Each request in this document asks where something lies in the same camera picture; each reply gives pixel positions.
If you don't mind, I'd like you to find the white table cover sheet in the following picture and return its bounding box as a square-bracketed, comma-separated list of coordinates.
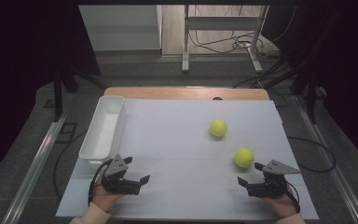
[55, 98, 320, 221]

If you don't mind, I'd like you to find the person's left hand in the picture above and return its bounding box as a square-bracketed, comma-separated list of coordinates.
[90, 182, 126, 214]

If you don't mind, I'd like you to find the wooden table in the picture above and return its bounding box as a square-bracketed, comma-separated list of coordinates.
[103, 86, 270, 101]

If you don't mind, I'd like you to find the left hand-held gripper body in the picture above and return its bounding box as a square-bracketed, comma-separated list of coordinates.
[101, 154, 143, 196]

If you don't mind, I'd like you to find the grey metal stand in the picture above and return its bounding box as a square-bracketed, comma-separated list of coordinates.
[181, 4, 270, 75]

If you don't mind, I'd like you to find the white plastic bin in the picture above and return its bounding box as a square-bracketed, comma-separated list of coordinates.
[78, 95, 128, 166]

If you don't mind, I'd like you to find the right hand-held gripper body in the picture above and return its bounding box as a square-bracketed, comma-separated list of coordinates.
[247, 160, 302, 199]

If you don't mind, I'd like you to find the black floor cable loop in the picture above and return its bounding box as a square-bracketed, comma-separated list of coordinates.
[286, 135, 337, 174]

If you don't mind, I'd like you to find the bundle of black cables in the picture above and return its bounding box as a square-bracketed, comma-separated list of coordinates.
[187, 4, 297, 60]

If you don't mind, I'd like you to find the yellow tennis ball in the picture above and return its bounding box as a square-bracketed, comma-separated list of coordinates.
[234, 147, 255, 169]
[209, 119, 228, 138]

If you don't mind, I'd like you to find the person's right hand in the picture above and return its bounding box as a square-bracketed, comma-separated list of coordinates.
[257, 182, 300, 220]

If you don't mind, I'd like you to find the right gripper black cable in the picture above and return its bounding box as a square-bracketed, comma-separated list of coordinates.
[283, 181, 302, 215]

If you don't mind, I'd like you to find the white cabinet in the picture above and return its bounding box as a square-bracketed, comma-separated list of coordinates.
[77, 4, 163, 52]

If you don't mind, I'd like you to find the dark curtain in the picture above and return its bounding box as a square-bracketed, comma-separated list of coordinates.
[0, 0, 102, 189]
[261, 0, 358, 175]

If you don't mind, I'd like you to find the metal floor rail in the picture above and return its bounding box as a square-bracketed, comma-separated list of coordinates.
[293, 94, 358, 224]
[0, 92, 75, 224]

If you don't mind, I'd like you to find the black tripod stand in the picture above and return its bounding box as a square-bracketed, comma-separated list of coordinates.
[52, 69, 107, 123]
[262, 66, 328, 125]

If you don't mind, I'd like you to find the thin black floor cable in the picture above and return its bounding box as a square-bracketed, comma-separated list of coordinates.
[52, 130, 89, 201]

